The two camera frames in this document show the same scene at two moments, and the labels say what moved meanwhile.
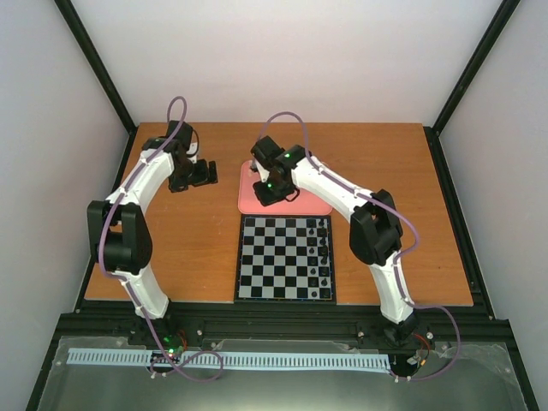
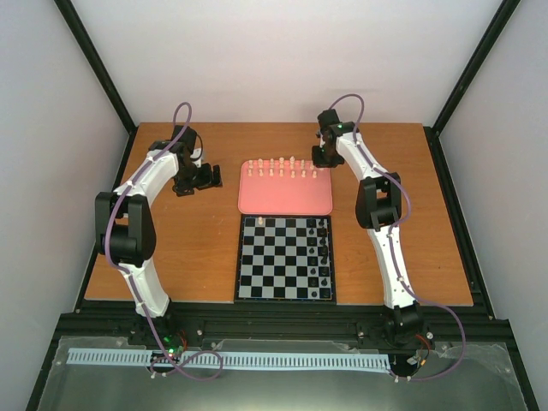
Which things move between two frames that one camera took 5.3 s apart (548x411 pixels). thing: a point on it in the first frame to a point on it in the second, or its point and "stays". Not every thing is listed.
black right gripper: (266, 200) to (319, 163)
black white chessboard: (285, 259) stays
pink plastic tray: (249, 203) stays
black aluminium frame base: (266, 356) stays
